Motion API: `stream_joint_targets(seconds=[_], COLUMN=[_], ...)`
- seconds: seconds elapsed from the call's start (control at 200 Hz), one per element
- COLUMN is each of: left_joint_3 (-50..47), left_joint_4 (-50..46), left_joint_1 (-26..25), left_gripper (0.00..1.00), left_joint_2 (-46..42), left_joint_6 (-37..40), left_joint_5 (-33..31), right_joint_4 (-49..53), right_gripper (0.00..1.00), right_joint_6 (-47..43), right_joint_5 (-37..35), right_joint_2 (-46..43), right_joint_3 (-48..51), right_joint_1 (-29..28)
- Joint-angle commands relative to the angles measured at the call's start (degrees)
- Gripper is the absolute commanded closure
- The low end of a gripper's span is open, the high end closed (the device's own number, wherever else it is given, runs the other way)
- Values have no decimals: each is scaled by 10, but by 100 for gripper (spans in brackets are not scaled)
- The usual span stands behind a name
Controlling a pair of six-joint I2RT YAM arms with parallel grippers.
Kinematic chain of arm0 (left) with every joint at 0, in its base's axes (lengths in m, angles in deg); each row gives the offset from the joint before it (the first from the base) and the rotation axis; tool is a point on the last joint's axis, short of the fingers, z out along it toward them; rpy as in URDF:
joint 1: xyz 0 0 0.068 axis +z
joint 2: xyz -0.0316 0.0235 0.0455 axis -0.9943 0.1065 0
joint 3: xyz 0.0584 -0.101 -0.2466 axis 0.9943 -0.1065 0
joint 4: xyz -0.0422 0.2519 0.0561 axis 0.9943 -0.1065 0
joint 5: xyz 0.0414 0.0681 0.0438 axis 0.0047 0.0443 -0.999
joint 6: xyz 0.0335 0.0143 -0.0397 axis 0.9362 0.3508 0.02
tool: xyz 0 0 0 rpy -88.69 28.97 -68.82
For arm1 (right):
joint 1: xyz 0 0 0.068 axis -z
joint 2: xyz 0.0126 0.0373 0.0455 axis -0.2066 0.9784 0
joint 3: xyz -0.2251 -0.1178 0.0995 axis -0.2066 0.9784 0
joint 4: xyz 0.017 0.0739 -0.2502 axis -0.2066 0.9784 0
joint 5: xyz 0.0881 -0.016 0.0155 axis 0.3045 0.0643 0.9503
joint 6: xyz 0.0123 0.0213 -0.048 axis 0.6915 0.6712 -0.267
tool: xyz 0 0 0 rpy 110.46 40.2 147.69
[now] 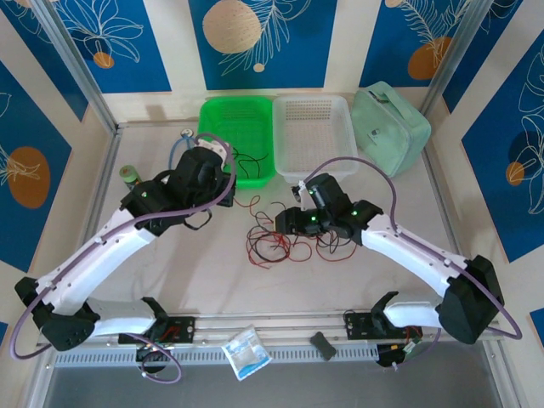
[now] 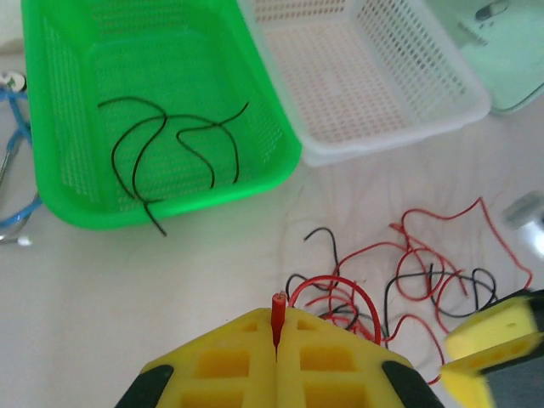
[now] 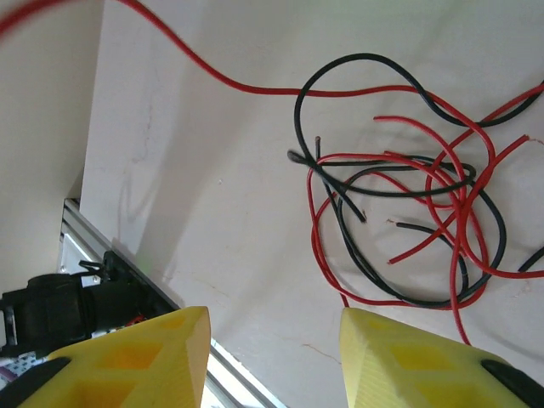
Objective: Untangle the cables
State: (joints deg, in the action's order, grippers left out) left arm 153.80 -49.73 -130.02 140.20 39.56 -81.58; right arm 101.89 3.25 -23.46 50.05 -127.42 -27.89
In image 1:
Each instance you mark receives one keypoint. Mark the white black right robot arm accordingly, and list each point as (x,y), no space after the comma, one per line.
(416,255)

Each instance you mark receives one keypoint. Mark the blue stethoscope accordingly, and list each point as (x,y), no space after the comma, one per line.
(188,133)

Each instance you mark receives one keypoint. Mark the white plastic basket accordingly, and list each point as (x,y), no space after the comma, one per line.
(314,140)

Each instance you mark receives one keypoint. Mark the green plastic basket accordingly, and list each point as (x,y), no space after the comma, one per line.
(246,123)

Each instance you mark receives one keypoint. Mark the small green bottle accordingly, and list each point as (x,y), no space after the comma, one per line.
(127,172)

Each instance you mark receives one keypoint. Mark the mint green zipper bag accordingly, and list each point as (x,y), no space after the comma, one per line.
(391,132)

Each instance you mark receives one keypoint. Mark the small black block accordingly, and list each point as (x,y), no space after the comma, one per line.
(322,345)

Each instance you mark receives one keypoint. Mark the white blue plastic packet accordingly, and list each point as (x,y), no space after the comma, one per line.
(246,353)

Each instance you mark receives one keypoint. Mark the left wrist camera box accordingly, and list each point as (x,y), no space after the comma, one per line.
(212,151)

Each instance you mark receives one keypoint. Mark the aluminium side rail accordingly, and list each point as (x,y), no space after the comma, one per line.
(434,161)
(98,200)

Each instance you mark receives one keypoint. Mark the aluminium frame rail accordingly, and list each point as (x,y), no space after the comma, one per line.
(276,327)

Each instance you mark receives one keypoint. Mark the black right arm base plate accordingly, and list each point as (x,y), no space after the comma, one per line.
(357,327)

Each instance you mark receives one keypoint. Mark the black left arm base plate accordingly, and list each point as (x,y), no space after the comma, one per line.
(185,329)

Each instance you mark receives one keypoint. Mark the aluminium frame post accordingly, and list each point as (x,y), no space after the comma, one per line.
(457,55)
(75,64)

